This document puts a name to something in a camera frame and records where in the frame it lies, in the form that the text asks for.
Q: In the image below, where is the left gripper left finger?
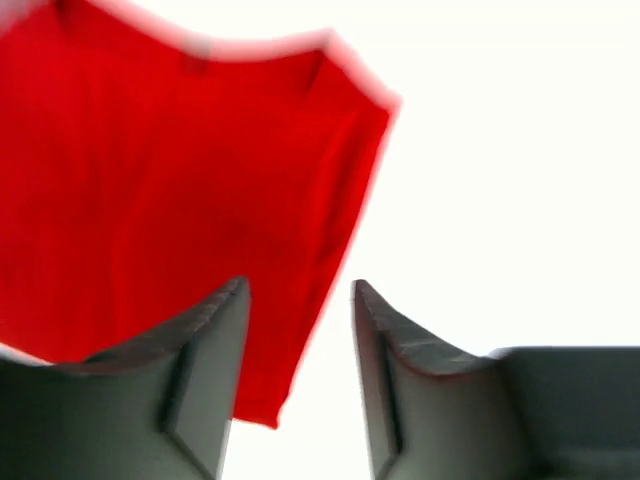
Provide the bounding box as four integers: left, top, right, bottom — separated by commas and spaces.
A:
1, 277, 250, 479

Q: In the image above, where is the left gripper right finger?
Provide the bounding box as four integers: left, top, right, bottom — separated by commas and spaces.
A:
353, 280, 639, 480

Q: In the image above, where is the red t shirt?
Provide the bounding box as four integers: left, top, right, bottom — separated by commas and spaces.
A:
1, 1, 398, 428

